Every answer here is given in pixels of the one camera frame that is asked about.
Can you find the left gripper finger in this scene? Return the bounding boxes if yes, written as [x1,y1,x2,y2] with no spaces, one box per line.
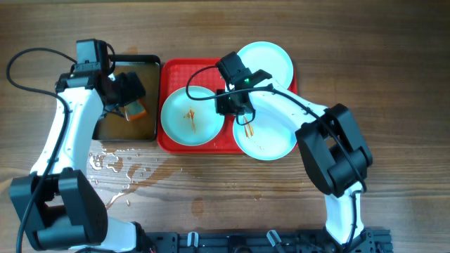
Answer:
[115,72,146,99]
[108,89,137,107]

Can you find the orange green sponge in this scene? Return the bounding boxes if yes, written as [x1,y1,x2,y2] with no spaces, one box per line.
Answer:
[124,99,148,121]

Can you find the pale blue plate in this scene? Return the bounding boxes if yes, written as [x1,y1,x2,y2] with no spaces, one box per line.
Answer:
[237,41,294,89]
[233,100,298,161]
[160,86,225,146]

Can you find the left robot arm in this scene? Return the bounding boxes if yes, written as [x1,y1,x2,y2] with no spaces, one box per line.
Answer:
[10,70,152,252]

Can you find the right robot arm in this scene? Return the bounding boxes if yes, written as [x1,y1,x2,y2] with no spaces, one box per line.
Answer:
[214,82,373,252]

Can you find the black water tray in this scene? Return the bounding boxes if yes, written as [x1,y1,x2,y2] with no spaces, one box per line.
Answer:
[93,54,161,141]

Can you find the red plastic tray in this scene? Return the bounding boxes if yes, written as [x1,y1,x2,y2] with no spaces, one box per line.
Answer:
[156,57,302,155]

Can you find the right black cable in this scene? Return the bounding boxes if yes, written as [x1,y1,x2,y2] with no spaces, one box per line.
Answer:
[185,65,368,247]

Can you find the black cable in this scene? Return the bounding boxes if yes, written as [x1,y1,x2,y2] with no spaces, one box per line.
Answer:
[185,65,368,247]
[5,46,79,253]

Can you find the left black cable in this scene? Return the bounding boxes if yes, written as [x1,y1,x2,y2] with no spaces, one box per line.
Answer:
[5,46,79,253]

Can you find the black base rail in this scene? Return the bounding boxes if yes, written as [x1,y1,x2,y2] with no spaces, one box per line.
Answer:
[140,228,392,253]

